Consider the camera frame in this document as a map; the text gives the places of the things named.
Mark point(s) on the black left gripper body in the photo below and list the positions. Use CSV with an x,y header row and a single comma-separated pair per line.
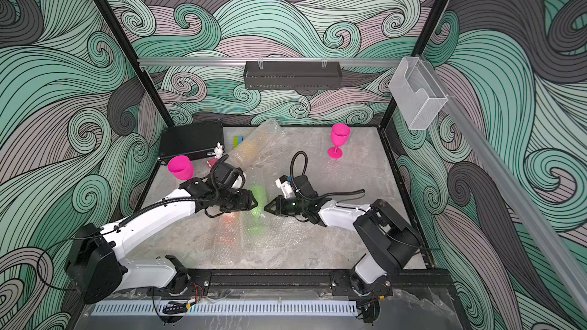
x,y
234,202

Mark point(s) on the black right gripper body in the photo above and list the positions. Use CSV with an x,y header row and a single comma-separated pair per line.
x,y
291,207

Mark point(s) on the pink wine glass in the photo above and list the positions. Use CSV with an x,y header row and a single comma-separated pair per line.
x,y
339,136
181,167

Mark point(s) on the bubble green glass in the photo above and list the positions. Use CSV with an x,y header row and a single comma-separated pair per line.
x,y
259,229

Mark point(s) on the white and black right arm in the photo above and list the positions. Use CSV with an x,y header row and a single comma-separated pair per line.
x,y
389,239

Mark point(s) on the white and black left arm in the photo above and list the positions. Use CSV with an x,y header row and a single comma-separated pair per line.
x,y
98,262

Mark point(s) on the bubble wrapped orange glass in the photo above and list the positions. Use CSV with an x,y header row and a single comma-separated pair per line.
x,y
227,243

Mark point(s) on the bubble wrapped yellow glass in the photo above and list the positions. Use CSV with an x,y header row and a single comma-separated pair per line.
x,y
258,145

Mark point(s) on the white bunny phone stand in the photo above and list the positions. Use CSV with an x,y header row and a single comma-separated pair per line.
x,y
218,153

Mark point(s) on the black ribbed case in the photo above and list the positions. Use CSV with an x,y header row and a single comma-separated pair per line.
x,y
196,141

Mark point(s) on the green toy brick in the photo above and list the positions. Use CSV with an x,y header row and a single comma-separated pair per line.
x,y
237,141

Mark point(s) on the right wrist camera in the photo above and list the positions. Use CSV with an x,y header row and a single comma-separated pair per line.
x,y
297,187

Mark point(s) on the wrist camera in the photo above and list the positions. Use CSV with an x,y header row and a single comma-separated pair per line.
x,y
228,177
297,187

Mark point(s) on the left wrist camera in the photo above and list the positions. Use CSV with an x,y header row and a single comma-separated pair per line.
x,y
228,177

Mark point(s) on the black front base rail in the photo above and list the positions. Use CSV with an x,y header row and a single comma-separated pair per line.
x,y
339,282

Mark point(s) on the black wall tray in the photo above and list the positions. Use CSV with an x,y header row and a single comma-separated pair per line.
x,y
294,75

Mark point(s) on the clear acrylic wall bin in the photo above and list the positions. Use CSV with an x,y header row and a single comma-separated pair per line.
x,y
418,92

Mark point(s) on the white slotted cable duct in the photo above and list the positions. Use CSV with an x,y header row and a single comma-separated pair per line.
x,y
229,308

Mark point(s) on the aluminium right rail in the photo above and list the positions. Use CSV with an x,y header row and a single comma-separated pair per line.
x,y
469,118

